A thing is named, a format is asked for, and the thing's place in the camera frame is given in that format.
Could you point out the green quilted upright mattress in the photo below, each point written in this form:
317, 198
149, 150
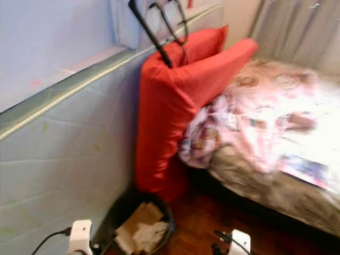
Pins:
64, 159

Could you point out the black round bin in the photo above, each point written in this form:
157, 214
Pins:
111, 212

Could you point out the brown cardboard scrap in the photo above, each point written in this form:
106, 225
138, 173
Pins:
141, 215

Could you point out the large red cushion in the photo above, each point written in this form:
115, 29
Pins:
170, 117

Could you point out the crumpled white paper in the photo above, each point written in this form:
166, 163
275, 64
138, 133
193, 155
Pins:
146, 240

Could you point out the small red pillow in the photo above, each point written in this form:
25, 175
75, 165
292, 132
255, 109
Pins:
207, 45

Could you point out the pink cartoon print blanket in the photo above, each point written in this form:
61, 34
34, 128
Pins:
255, 117

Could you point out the bed with beige floral sheet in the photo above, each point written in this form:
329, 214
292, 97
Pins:
260, 191

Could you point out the colourful comic book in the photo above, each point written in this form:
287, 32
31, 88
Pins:
305, 170

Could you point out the grey pleated curtain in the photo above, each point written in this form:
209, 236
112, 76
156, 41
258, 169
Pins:
297, 32

